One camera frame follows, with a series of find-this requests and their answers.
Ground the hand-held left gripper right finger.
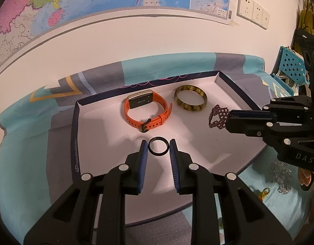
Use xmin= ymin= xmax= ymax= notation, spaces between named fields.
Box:
xmin=168 ymin=139 xmax=292 ymax=245

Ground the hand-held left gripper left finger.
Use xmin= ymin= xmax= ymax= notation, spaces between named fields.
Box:
xmin=24 ymin=139 xmax=150 ymax=245

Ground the yellow coat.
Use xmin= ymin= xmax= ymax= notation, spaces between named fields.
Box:
xmin=297 ymin=0 xmax=314 ymax=35

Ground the clear crystal bead bracelet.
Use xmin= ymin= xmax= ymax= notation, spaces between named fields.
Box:
xmin=270 ymin=161 xmax=292 ymax=194

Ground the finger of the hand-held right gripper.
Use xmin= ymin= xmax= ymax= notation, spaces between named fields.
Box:
xmin=228 ymin=96 xmax=313 ymax=123
xmin=225 ymin=119 xmax=314 ymax=148

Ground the white tray with dark rim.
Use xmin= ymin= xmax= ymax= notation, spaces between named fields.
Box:
xmin=70 ymin=70 xmax=271 ymax=227

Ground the blue perforated plastic chair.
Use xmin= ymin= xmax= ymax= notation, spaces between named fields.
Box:
xmin=272 ymin=46 xmax=312 ymax=97

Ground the person's right hand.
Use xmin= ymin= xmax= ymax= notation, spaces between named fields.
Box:
xmin=298 ymin=169 xmax=312 ymax=186

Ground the orange smartwatch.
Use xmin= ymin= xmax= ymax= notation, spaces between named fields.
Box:
xmin=124 ymin=90 xmax=174 ymax=133

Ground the white wall socket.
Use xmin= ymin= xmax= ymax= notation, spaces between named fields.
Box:
xmin=237 ymin=0 xmax=255 ymax=21
xmin=252 ymin=0 xmax=264 ymax=25
xmin=261 ymin=8 xmax=271 ymax=30

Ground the tortoiseshell bangle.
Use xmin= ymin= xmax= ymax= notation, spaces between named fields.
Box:
xmin=173 ymin=85 xmax=208 ymax=113

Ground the maroon beaded bracelet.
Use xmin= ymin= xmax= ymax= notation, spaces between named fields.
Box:
xmin=207 ymin=104 xmax=230 ymax=129

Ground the black ring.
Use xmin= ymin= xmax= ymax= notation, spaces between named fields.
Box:
xmin=148 ymin=137 xmax=170 ymax=157

